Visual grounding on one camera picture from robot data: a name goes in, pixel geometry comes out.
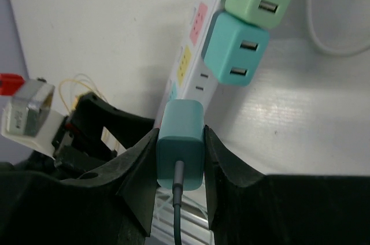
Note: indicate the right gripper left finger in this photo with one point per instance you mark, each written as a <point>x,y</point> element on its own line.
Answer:
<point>111,204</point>

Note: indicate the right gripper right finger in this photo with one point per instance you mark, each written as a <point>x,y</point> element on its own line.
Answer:
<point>246,206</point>

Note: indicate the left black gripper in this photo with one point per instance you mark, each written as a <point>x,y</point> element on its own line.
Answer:
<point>78,147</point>

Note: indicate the light blue charger plug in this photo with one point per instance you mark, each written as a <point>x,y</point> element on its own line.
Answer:
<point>181,138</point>

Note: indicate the white multicolour power strip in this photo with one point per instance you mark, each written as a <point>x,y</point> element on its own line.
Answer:
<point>190,78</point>

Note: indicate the teal usb charger plug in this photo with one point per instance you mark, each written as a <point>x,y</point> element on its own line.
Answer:
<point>233,49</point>

